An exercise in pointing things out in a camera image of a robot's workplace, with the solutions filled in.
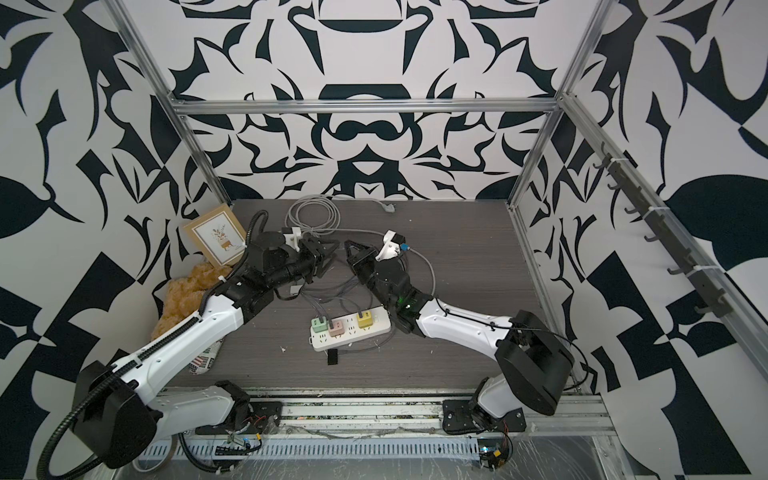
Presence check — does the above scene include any striped snack packet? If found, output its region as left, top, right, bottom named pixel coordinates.
left=189, top=340, right=223, bottom=375

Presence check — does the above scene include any black wall hook rack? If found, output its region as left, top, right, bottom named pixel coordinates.
left=596, top=151, right=734, bottom=318

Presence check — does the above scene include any white power strip cord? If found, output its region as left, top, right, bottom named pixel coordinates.
left=281, top=194, right=437, bottom=301

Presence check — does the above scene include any grey USB cable pink charger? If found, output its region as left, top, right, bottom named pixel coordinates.
left=304, top=275, right=373, bottom=315

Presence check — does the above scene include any tape roll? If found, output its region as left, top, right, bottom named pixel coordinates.
left=131, top=436, right=178, bottom=474

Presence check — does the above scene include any white power strip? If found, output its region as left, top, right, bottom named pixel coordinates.
left=309, top=306, right=392, bottom=352

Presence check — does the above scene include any brown teddy bear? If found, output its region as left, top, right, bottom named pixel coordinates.
left=150, top=262, right=232, bottom=340

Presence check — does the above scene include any green USB wall charger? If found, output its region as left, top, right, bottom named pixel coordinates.
left=311, top=316, right=329, bottom=334

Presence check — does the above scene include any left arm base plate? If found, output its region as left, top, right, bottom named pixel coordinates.
left=194, top=399, right=283, bottom=435

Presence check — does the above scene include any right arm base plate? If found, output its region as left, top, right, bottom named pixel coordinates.
left=441, top=400, right=527, bottom=435

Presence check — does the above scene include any grey USB cable green charger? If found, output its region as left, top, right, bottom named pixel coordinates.
left=299, top=276, right=362, bottom=318

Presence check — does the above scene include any small circuit board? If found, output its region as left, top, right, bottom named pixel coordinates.
left=478, top=437, right=513, bottom=471

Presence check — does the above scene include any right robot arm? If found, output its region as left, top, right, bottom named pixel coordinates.
left=344, top=240, right=574, bottom=419

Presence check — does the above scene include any pink USB wall charger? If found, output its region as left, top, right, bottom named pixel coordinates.
left=328, top=319, right=346, bottom=337

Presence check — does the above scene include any wooden picture frame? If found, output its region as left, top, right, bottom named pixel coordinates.
left=183, top=204, right=246, bottom=267

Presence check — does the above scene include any yellow USB wall charger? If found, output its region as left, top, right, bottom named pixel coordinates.
left=356, top=310, right=374, bottom=329

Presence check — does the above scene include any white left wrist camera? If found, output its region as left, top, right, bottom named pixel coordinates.
left=281, top=227, right=303, bottom=252

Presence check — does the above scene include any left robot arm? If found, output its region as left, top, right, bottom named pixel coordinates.
left=36, top=210, right=339, bottom=479

